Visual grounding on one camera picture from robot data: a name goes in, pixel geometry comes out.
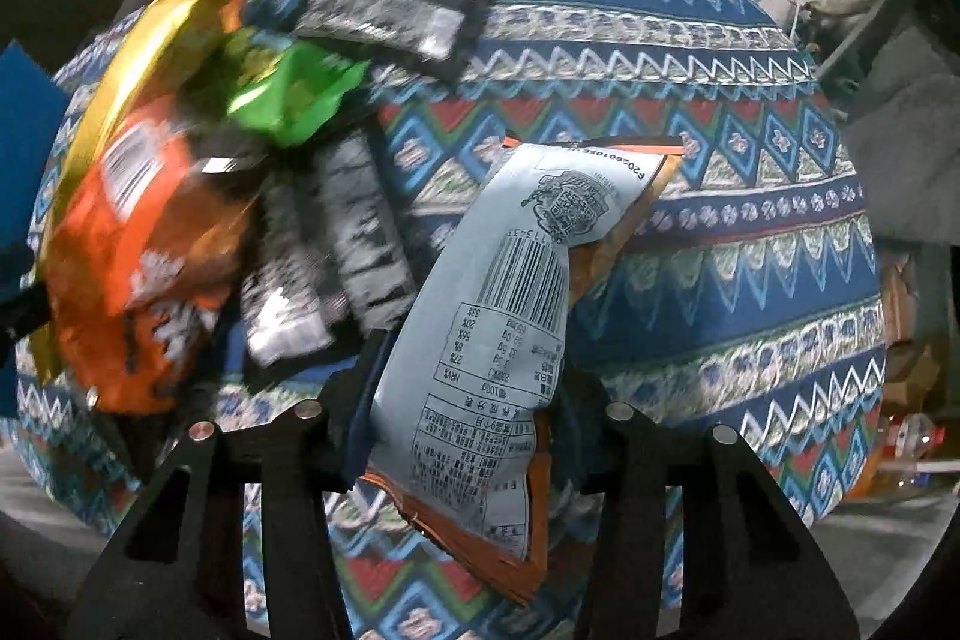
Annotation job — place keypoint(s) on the orange fries snack bag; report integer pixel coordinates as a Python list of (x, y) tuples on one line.
[(487, 347)]

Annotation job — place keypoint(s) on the blue storage box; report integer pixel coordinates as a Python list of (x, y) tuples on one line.
[(26, 145)]

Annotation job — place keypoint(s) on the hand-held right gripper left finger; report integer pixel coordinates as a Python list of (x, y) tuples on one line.
[(361, 430)]

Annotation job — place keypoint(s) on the grey cloth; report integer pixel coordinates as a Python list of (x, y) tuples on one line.
[(907, 130)]

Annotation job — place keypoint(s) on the patterned blue tablecloth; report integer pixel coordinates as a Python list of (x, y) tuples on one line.
[(712, 197)]

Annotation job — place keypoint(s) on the clear plastic bottle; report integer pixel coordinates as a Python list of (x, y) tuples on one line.
[(907, 452)]

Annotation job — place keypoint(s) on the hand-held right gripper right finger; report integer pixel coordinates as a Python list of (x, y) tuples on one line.
[(576, 430)]

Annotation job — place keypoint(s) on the large orange gold chip bag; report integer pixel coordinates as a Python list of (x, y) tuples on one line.
[(127, 235)]

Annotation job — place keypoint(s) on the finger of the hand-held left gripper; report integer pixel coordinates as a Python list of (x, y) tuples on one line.
[(26, 314)]

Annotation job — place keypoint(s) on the brown cardboard piece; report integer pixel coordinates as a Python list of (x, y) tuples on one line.
[(911, 347)]

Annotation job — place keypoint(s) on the green snack packet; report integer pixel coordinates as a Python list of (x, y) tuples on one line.
[(292, 93)]

